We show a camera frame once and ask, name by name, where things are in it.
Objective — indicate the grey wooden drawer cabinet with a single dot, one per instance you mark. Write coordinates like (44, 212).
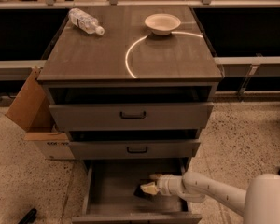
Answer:
(128, 64)

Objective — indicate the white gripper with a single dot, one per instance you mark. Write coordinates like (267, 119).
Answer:
(165, 183)

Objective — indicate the open cardboard box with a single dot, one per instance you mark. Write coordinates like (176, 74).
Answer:
(30, 111)

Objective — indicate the clear plastic water bottle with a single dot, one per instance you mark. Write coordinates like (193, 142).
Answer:
(85, 22)

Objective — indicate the white paper bowl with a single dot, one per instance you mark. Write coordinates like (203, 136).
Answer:
(162, 24)

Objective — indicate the middle grey drawer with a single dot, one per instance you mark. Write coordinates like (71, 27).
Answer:
(147, 149)

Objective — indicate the black object on floor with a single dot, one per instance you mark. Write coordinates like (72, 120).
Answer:
(29, 218)

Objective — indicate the dark chocolate rxbar wrapper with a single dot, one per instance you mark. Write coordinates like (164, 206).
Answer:
(143, 195)

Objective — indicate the top grey drawer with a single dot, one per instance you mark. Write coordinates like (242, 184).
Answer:
(119, 117)

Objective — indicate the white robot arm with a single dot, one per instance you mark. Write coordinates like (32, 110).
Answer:
(259, 204)

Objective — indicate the bottom grey open drawer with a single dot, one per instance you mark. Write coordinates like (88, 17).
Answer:
(110, 199)

